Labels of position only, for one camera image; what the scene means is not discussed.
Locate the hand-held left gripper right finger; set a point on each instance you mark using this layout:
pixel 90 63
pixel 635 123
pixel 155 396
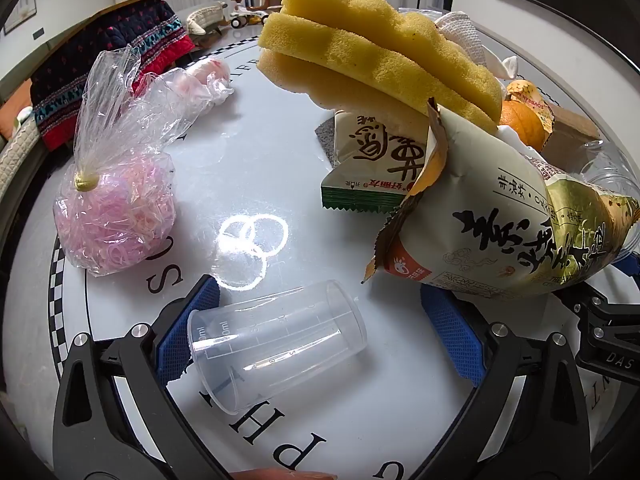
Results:
pixel 450 330

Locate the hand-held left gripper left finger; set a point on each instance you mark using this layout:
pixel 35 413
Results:
pixel 200 305

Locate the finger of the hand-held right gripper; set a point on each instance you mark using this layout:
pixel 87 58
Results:
pixel 600 335

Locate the clear plastic measuring cup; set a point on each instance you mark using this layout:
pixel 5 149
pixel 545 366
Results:
pixel 280 340

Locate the gold and white snack bag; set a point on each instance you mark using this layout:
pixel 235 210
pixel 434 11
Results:
pixel 500 220

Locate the dark grey felt cloth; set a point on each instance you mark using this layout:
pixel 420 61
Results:
pixel 326 137

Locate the white mesh cloth bag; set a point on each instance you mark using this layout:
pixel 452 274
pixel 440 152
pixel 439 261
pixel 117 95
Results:
pixel 465 35

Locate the person's left hand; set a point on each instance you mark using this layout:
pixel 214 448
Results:
pixel 285 477

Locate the bag of pink rubber bands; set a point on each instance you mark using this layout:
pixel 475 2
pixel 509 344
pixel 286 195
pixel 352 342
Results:
pixel 115 210

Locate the clear plastic bottle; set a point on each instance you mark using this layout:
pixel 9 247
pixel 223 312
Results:
pixel 615 175

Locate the white and green snack packet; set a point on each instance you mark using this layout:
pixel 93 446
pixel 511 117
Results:
pixel 370 160

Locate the brown cardboard piece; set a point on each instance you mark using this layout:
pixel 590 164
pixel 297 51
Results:
pixel 570 130

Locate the orange tangerine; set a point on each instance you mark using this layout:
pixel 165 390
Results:
pixel 522 125

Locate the white quilted armrest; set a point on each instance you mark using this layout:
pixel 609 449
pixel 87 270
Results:
pixel 15 152

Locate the yellow printed wrapper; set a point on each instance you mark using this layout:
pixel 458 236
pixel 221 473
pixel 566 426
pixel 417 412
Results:
pixel 530 95

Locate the dark patterned blanket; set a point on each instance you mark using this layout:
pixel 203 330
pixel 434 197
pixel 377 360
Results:
pixel 100 60

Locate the orange cushion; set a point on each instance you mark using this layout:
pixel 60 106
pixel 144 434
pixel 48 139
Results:
pixel 15 105

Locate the white quilted seat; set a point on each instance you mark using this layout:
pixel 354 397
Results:
pixel 205 17

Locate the white toy car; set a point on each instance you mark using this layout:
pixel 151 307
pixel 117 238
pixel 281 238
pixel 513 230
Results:
pixel 250 15

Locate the yellow wavy sponge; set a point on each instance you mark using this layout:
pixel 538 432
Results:
pixel 350 25

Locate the framed wall picture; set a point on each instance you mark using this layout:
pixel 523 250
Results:
pixel 20 7

